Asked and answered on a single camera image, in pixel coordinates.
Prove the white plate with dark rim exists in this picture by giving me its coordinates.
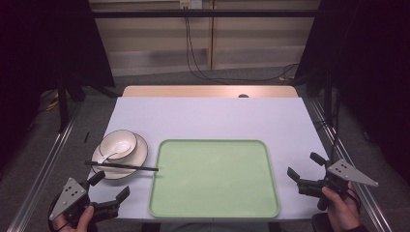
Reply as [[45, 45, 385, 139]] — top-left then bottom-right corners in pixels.
[[91, 131, 150, 181]]

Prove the white bowl with dark rim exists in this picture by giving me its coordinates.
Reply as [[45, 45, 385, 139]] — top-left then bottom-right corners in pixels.
[[98, 129, 138, 161]]

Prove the person's left hand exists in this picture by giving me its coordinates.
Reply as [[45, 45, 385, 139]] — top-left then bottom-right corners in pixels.
[[50, 206, 97, 232]]

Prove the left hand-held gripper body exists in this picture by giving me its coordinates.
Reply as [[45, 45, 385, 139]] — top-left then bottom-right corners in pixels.
[[48, 177, 121, 227]]

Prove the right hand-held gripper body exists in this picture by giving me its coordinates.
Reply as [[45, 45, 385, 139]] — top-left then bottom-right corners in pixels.
[[296, 158, 380, 213]]

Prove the light green tray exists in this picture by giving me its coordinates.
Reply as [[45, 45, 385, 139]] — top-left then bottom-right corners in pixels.
[[147, 138, 281, 219]]

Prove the black chopstick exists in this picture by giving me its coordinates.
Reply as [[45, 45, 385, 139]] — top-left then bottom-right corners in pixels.
[[84, 159, 160, 171], [84, 161, 160, 173]]

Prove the pale grey table mat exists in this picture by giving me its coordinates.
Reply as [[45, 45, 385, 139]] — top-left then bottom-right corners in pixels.
[[86, 96, 331, 224]]

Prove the black curtain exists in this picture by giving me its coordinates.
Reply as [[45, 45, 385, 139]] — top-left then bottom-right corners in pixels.
[[0, 0, 116, 168], [293, 0, 410, 177]]

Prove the person's right hand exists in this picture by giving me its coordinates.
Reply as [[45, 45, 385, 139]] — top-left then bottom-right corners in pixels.
[[321, 183, 362, 232]]

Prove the white wall socket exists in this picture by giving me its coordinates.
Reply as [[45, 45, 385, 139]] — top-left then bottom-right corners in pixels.
[[179, 0, 204, 10]]

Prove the white ceramic spoon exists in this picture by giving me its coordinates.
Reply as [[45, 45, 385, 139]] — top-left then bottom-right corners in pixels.
[[96, 141, 132, 165]]

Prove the black stand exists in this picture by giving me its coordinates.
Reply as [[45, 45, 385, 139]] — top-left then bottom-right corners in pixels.
[[56, 75, 72, 133], [323, 71, 336, 125]]

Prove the metal floor rail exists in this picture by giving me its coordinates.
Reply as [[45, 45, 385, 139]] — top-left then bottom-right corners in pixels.
[[5, 101, 82, 232], [308, 97, 394, 232]]

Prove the yellow cable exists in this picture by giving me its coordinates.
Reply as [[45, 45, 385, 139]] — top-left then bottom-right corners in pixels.
[[39, 89, 62, 113]]

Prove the black cable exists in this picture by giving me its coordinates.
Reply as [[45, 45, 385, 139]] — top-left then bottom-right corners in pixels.
[[185, 15, 299, 85], [183, 7, 301, 83]]

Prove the black horizontal bar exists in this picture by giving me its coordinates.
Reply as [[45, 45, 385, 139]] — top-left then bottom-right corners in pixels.
[[91, 9, 324, 19]]

